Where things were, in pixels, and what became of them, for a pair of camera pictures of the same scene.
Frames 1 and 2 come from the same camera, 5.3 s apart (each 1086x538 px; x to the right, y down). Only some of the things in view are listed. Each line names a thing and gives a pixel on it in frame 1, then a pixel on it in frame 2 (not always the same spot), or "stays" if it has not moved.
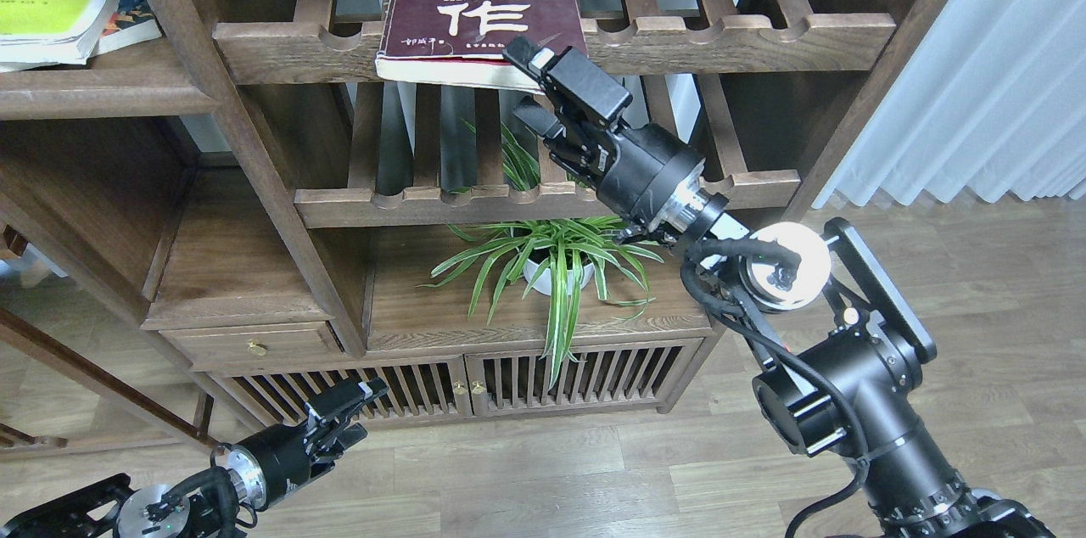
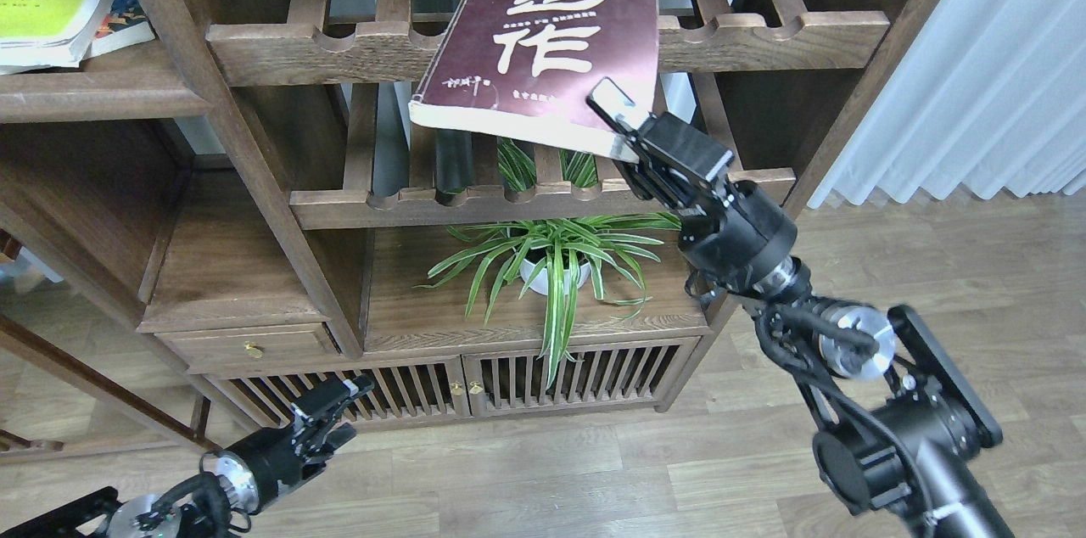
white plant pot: [544, 284] stays
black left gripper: [271, 462] stays
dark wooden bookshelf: [314, 246] stays
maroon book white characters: [452, 3] → [534, 35]
